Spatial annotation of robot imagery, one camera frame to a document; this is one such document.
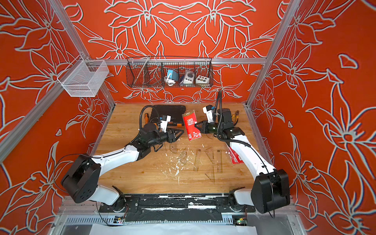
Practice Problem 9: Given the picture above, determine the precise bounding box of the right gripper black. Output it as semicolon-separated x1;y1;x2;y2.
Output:
194;121;224;136

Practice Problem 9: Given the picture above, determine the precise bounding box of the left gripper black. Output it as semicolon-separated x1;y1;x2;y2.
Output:
147;128;184;149

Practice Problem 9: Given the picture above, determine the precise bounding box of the red ruler set package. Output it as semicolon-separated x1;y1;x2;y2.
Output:
228;147;244;165
182;110;202;141

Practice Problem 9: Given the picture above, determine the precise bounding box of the clear protractor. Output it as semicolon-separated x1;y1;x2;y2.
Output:
169;143;179;154
206;133;214;140

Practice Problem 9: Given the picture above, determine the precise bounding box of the clear triangle ruler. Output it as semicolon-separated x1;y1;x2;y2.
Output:
178;147;188;165
205;149;215;165

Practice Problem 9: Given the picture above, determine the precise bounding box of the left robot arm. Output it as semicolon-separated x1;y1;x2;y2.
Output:
61;123;184;211

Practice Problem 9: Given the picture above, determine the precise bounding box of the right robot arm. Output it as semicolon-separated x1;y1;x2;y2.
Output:
195;92;290;213

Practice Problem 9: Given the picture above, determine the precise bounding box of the black orange tool case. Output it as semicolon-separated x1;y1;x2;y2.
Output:
149;105;186;127

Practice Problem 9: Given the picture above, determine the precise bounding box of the white dotted cube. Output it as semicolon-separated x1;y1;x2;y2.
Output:
195;75;210;85

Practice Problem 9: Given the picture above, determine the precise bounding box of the white timer device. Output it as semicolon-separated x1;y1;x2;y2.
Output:
180;70;195;85

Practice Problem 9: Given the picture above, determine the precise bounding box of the blue white small box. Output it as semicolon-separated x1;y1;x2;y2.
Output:
166;69;179;82

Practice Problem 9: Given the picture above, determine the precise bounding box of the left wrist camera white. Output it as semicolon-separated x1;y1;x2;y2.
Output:
160;115;171;133

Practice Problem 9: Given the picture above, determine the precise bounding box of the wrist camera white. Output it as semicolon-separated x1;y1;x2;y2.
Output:
203;105;215;123
160;115;171;133

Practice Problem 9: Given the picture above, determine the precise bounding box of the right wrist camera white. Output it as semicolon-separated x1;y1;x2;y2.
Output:
203;105;215;123

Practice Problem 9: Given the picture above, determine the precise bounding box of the black wire wall basket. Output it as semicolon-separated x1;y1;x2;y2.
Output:
125;56;214;88

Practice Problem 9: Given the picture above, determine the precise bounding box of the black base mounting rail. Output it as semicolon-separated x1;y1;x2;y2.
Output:
99;193;256;224

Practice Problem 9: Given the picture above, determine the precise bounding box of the clear plastic wall bin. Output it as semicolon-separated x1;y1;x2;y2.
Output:
57;55;109;98

